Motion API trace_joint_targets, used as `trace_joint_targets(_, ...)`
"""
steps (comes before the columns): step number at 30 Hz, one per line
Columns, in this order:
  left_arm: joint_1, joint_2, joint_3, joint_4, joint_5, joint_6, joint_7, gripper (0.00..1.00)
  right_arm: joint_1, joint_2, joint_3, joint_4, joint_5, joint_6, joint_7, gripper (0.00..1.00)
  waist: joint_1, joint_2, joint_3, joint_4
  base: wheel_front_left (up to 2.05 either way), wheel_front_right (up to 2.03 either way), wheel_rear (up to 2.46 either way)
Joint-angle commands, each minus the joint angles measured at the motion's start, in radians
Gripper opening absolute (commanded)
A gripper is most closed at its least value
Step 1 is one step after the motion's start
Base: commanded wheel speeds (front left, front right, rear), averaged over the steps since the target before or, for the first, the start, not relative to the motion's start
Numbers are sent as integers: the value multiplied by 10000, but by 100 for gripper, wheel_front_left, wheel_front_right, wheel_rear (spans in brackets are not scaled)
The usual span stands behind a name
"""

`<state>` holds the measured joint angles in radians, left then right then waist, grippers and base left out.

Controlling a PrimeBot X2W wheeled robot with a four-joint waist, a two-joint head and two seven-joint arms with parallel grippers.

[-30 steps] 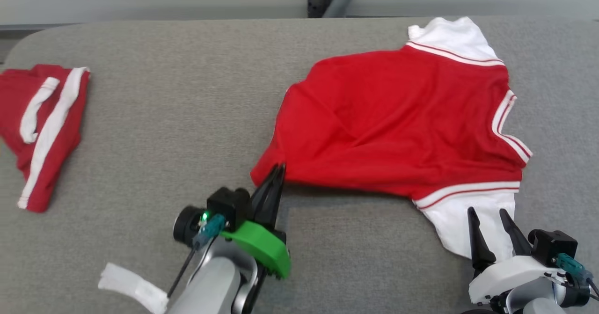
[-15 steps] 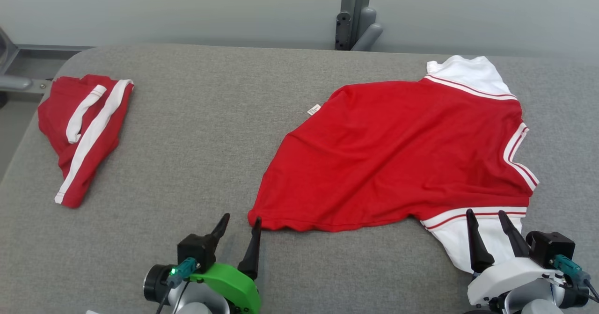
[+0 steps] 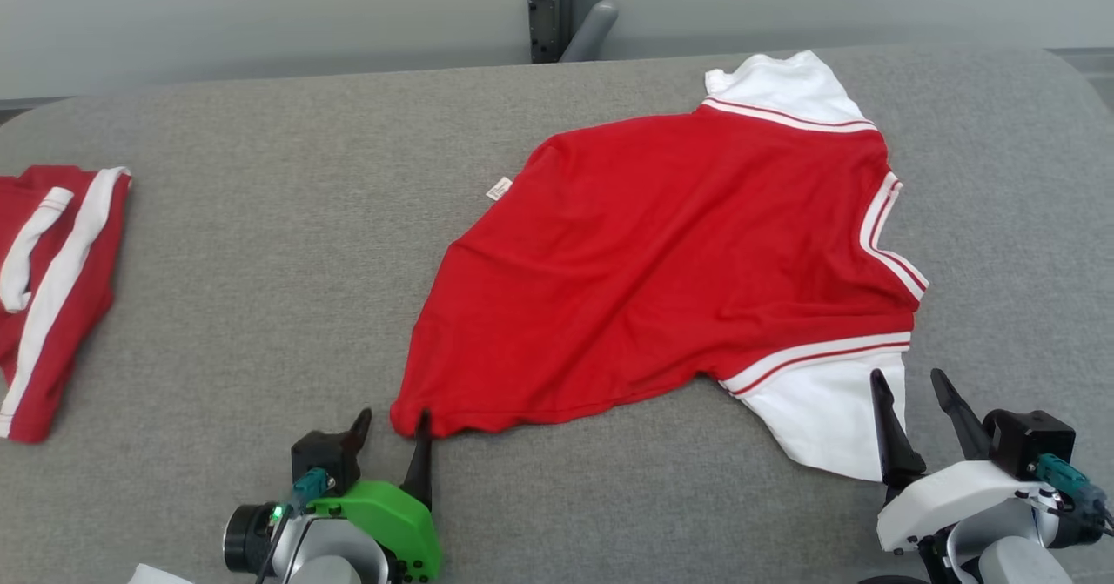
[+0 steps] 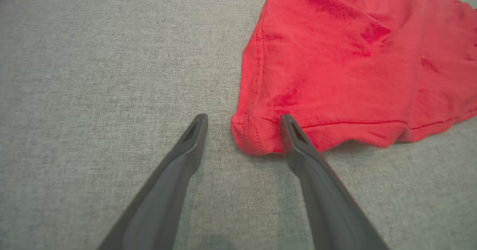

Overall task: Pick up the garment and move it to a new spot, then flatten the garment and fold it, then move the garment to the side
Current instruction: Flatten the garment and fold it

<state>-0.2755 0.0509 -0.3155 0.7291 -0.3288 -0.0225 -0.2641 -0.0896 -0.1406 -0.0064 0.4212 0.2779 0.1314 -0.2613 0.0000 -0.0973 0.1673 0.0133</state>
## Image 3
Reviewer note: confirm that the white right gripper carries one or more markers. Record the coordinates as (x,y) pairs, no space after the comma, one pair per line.
(949,497)

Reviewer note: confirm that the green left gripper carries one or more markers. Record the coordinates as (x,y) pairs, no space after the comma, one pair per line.
(392,519)

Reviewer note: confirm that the red white basketball jersey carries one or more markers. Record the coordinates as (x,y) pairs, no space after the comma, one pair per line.
(661,262)

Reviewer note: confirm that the red shorts white stripes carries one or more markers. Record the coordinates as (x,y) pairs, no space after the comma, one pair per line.
(78,305)

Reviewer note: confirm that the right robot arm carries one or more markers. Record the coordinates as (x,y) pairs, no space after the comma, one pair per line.
(1018,562)

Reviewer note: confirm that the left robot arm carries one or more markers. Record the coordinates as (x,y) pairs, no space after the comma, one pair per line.
(331,553)

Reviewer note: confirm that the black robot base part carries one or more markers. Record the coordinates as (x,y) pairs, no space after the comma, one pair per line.
(896,580)

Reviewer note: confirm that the small white object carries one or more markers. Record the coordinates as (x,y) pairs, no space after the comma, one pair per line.
(157,576)

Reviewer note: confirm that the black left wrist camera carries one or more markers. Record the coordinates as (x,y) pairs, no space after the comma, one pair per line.
(324,455)

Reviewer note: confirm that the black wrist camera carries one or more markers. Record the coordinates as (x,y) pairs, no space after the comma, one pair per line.
(1027,440)
(324,455)

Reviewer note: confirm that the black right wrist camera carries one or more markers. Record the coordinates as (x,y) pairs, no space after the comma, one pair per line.
(1027,440)

